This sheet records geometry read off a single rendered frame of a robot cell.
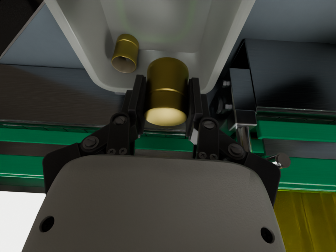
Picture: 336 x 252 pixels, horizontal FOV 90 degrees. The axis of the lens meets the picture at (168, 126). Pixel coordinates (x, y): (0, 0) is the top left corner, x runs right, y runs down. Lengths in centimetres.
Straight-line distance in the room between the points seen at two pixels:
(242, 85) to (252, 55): 6
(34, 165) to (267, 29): 43
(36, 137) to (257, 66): 38
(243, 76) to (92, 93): 26
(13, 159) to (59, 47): 21
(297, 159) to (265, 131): 5
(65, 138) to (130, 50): 20
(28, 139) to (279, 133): 41
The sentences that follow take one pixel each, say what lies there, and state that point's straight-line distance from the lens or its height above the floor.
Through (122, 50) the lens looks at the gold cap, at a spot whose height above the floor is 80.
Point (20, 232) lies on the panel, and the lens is 57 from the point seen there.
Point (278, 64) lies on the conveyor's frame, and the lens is 30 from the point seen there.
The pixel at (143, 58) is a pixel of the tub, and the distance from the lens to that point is 29.
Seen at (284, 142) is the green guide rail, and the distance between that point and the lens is 27.
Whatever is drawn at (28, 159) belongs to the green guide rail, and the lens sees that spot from 38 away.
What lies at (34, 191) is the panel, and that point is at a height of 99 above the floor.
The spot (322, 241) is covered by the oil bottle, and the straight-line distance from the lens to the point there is 41.
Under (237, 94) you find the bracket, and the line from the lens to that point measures 24.
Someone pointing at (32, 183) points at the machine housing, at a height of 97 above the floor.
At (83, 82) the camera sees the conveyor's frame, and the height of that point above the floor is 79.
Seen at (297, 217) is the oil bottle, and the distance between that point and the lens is 39.
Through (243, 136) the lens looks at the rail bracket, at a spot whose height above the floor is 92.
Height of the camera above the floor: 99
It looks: 23 degrees down
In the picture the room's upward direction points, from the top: 177 degrees counter-clockwise
